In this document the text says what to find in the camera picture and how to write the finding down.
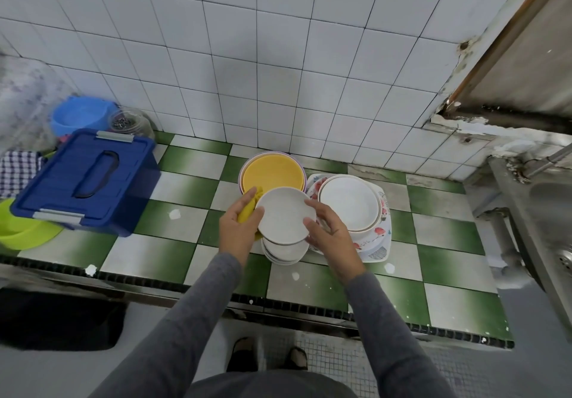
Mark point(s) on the blue plastic box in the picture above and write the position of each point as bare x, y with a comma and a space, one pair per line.
85, 180

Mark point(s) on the lime green plastic bowl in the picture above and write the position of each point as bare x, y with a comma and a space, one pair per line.
22, 230

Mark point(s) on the metal faucet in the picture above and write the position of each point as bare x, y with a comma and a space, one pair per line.
545, 162

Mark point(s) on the clear plastic bag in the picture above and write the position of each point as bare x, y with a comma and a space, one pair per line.
27, 98

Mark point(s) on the blue white checked cloth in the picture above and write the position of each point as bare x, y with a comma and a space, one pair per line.
18, 171

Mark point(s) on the person's black shoe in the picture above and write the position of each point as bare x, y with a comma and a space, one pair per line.
296, 358
243, 356

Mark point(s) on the person's left hand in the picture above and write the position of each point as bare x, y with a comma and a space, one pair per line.
237, 232

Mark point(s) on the person's right forearm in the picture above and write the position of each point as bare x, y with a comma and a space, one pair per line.
402, 339

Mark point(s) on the blue plastic bowl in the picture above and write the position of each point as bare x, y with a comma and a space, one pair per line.
80, 114

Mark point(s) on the stainless steel sink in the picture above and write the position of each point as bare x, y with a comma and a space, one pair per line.
541, 232

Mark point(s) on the glass jar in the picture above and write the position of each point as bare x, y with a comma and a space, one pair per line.
131, 123

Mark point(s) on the person's right hand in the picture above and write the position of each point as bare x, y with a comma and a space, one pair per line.
338, 243

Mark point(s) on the stack of small white bowls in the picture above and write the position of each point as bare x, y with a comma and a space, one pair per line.
286, 252

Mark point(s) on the white blue-rimmed bowl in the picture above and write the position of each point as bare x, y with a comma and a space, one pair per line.
284, 214

